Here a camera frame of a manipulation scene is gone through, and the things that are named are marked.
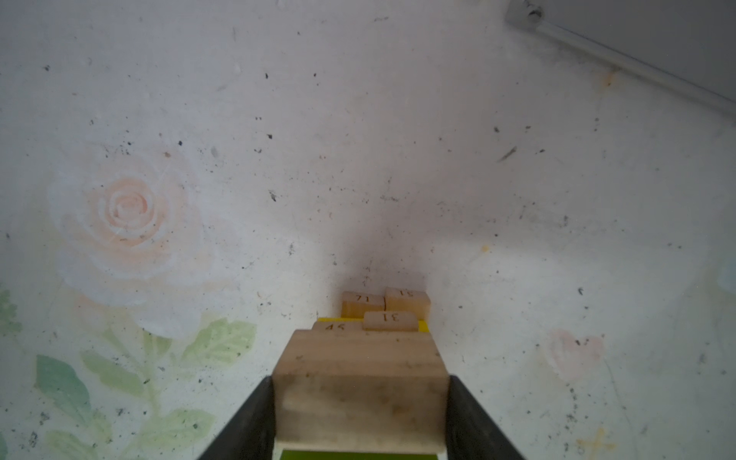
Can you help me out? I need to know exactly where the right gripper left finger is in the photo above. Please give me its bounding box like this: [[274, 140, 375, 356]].
[[199, 376, 276, 460]]

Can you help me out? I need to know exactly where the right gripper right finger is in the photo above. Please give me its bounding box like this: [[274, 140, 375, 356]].
[[445, 375, 524, 460]]

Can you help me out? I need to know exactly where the green wood block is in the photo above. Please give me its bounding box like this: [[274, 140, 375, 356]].
[[280, 450, 438, 460]]

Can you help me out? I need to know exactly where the yellow wood block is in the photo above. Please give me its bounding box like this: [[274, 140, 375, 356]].
[[316, 317, 429, 333]]

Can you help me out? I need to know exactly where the natural wood block with hole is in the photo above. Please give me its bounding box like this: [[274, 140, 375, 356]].
[[362, 310, 420, 332]]

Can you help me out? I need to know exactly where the silver metal first-aid case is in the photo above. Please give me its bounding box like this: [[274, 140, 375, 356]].
[[505, 0, 735, 113]]

